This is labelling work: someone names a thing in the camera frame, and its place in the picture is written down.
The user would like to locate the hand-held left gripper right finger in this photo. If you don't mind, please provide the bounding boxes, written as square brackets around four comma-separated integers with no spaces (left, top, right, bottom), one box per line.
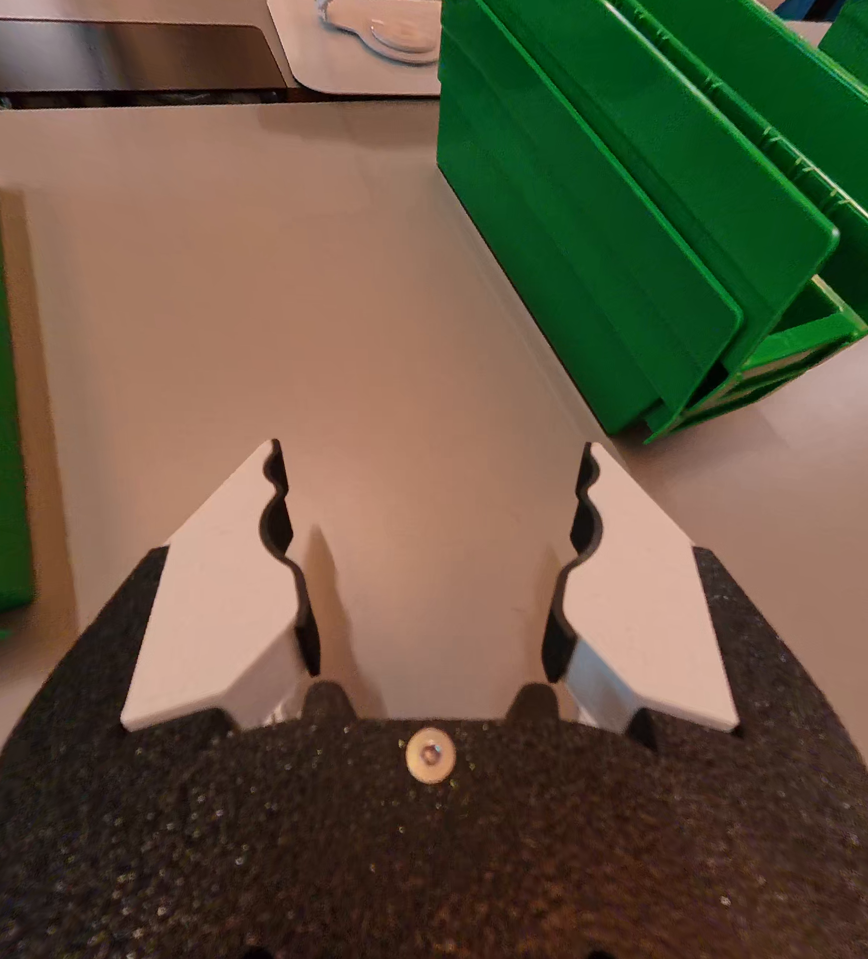
[541,441,741,735]

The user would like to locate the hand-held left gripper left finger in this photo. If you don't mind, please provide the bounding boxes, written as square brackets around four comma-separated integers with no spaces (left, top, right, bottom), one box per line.
[119,438,323,734]

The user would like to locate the grey desk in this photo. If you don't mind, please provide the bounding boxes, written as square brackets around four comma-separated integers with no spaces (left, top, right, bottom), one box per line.
[0,0,868,855]

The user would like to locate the white clipboard stand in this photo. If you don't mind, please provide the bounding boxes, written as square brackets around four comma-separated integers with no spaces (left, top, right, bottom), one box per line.
[265,0,444,98]

